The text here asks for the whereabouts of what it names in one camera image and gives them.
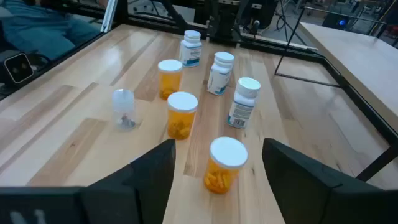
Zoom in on black table-level camera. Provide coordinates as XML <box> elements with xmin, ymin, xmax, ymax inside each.
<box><xmin>0</xmin><ymin>49</ymin><xmax>34</xmax><ymax>87</ymax></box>

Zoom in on silver aluminium profile bar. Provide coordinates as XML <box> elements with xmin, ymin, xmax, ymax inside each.
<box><xmin>99</xmin><ymin>0</ymin><xmax>119</xmax><ymax>34</ymax></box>

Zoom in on wooden shelf black metal legs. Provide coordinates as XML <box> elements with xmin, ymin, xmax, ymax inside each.
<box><xmin>273</xmin><ymin>6</ymin><xmax>398</xmax><ymax>183</ymax></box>

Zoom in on orange pill bottle white cap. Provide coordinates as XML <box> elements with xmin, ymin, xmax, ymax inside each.
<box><xmin>157</xmin><ymin>59</ymin><xmax>183</xmax><ymax>101</ymax></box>
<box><xmin>167</xmin><ymin>91</ymin><xmax>199</xmax><ymax>141</ymax></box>
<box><xmin>203</xmin><ymin>136</ymin><xmax>249</xmax><ymax>195</ymax></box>

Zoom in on white medicine bottle blue label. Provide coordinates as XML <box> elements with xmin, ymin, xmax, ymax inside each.
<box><xmin>206</xmin><ymin>51</ymin><xmax>235</xmax><ymax>96</ymax></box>
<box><xmin>179</xmin><ymin>29</ymin><xmax>203</xmax><ymax>68</ymax></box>
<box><xmin>226</xmin><ymin>77</ymin><xmax>262</xmax><ymax>130</ymax></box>

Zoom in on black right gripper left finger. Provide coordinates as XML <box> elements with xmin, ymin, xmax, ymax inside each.
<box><xmin>81</xmin><ymin>138</ymin><xmax>177</xmax><ymax>224</ymax></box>

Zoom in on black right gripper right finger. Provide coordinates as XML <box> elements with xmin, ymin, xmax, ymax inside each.
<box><xmin>262</xmin><ymin>138</ymin><xmax>398</xmax><ymax>224</ymax></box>

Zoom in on clear plastic pill bottle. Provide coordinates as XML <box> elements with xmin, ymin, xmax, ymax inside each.
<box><xmin>111</xmin><ymin>88</ymin><xmax>137</xmax><ymax>131</ymax></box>

